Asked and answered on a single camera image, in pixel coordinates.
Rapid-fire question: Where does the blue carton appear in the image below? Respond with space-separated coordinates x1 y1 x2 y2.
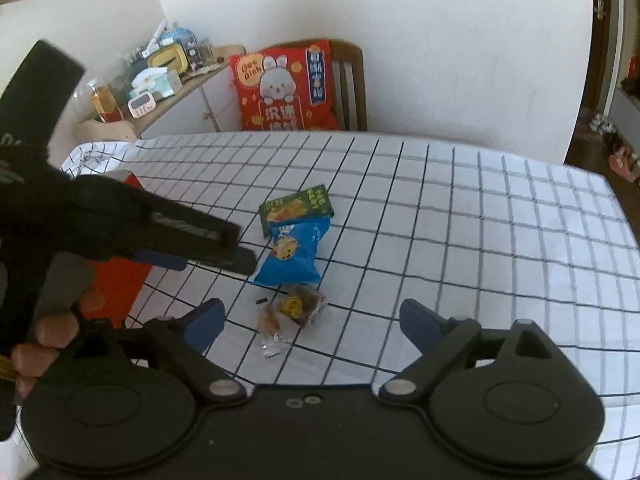
160 25 199 49

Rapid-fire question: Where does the checked white tablecloth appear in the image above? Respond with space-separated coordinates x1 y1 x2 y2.
0 130 640 480

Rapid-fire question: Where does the pair of shoes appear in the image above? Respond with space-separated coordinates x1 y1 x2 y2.
589 114 619 137

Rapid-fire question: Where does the dark wooden door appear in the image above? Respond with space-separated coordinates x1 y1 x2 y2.
565 0 627 166

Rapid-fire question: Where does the clear pastry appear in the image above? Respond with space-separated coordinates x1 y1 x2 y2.
256 302 292 359

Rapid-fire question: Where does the white cabinet wooden top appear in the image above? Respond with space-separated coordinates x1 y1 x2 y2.
135 45 247 140

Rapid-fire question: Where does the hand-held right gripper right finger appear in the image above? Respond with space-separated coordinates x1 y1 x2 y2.
377 297 569 404

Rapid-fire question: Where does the white rolled paper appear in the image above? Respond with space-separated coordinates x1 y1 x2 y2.
146 20 169 54

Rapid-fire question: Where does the amber liquid bottle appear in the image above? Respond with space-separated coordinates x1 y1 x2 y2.
89 82 124 122

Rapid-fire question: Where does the white digital timer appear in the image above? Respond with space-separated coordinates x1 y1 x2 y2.
127 91 154 119

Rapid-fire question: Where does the clear glass jar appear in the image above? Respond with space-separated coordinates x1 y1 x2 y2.
70 77 126 124

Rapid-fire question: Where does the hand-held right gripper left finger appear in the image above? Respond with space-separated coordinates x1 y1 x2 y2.
65 297 251 404

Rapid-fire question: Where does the person's left hand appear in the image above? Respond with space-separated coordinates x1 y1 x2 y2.
10 285 107 402

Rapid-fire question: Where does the brown wooden chair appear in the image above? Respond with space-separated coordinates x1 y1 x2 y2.
280 37 369 132

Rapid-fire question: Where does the red rabbit print cushion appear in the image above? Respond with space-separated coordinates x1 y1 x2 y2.
229 40 341 132

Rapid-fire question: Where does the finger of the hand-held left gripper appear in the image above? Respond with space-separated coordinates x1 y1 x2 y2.
184 240 259 277
131 249 189 273

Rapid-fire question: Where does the green snack packet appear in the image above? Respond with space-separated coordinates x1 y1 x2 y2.
259 184 334 239

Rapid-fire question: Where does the tissue pack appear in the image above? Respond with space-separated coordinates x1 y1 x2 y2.
129 69 182 102

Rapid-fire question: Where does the blue cookie packet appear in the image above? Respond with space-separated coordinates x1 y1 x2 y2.
251 216 332 287

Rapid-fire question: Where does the brown cake yellow sticker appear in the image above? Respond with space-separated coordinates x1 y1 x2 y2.
277 284 329 329

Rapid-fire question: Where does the yellow box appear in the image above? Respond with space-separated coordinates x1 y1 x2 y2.
146 42 190 74

